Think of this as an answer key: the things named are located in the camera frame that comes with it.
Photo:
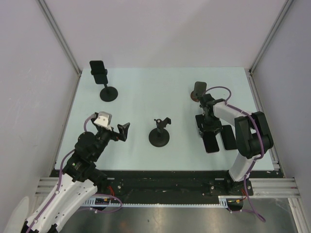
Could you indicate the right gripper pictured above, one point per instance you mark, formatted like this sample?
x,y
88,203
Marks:
x,y
217,127

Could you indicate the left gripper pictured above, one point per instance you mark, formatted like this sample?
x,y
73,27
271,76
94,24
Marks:
x,y
123,130

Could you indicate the purple-edged phone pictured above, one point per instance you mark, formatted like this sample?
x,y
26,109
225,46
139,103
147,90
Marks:
x,y
210,142

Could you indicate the black phone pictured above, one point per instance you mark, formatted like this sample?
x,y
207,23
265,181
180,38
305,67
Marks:
x,y
228,138
97,67

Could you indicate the black phone stand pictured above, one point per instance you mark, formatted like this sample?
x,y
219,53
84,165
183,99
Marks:
x,y
108,93
159,136

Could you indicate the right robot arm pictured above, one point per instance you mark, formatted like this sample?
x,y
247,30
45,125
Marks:
x,y
247,133

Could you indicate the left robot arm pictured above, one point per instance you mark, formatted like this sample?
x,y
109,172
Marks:
x,y
79,179

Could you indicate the brown-based phone stand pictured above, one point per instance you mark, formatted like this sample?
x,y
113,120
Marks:
x,y
198,91

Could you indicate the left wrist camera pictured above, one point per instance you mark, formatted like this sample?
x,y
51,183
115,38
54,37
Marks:
x,y
103,120

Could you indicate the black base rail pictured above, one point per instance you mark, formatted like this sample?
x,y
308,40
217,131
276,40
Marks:
x,y
168,187

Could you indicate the right aluminium frame post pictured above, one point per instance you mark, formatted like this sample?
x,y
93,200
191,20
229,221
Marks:
x,y
271,34

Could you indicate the aluminium frame post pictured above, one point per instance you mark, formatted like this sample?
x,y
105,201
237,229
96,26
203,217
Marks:
x,y
47,13
271,34

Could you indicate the left aluminium frame post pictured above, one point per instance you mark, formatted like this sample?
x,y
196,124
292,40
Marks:
x,y
47,13

